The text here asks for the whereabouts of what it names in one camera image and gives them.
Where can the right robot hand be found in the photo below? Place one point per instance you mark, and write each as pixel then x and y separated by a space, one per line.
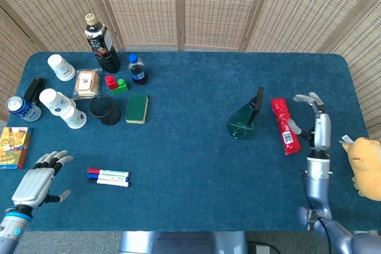
pixel 323 132

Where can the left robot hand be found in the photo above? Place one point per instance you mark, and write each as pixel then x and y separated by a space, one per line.
pixel 34 184

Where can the green spray bottle black nozzle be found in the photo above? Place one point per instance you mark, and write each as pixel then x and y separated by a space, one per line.
pixel 242 123

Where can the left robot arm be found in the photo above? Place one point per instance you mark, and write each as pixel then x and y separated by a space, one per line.
pixel 12 230

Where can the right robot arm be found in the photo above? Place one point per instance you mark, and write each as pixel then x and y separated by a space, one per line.
pixel 318 176

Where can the large dark tea bottle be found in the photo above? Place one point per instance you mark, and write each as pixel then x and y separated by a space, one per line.
pixel 104 51

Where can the small cola bottle blue cap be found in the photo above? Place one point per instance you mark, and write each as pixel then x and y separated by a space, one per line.
pixel 137 72

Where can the red snack package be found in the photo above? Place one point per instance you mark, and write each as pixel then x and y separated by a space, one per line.
pixel 284 126

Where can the yellow printed box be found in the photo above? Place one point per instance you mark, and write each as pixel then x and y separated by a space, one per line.
pixel 13 147

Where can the yellow plush toy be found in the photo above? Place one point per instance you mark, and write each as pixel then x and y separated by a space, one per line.
pixel 366 161

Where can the blue drink can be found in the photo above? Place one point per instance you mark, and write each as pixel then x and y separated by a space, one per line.
pixel 25 111

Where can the red whiteboard marker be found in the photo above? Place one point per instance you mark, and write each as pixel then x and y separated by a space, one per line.
pixel 110 172

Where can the white printed paper cup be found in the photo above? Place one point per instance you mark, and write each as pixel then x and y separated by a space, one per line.
pixel 74 118
pixel 53 100

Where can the blue whiteboard marker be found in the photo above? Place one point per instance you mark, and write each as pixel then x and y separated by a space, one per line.
pixel 111 177

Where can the black whiteboard marker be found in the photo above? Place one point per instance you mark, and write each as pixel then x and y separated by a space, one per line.
pixel 113 182

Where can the black stapler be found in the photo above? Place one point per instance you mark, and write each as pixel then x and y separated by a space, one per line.
pixel 34 89

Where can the black mesh pen holder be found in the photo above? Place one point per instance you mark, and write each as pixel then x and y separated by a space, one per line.
pixel 108 115

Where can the wrapped sandwich bread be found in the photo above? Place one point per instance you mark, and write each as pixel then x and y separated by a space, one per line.
pixel 86 83

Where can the white paper cup blue logo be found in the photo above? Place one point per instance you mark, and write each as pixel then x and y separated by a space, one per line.
pixel 61 68

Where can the green yellow sponge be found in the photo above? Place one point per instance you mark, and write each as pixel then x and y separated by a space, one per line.
pixel 136 108

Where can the red toy block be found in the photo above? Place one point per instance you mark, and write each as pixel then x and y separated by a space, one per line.
pixel 111 82

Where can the green toy block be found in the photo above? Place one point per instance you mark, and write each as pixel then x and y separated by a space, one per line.
pixel 120 87

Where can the grey floor box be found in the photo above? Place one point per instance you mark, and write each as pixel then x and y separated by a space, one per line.
pixel 262 249

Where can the blue tablecloth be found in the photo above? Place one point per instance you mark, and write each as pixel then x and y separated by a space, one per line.
pixel 190 147

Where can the grey robot torso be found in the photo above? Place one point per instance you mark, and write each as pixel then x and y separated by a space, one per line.
pixel 178 243

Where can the wicker folding screen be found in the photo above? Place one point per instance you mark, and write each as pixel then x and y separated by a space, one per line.
pixel 214 7

